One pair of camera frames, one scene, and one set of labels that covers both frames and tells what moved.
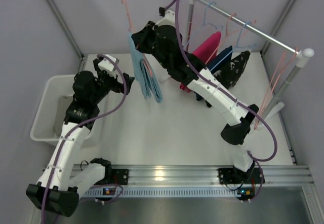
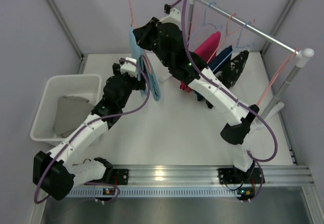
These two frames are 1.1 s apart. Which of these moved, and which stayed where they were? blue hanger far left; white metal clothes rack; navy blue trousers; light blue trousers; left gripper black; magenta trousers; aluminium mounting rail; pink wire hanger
Moved: left gripper black; pink wire hanger
Stayed: light blue trousers; magenta trousers; blue hanger far left; navy blue trousers; aluminium mounting rail; white metal clothes rack
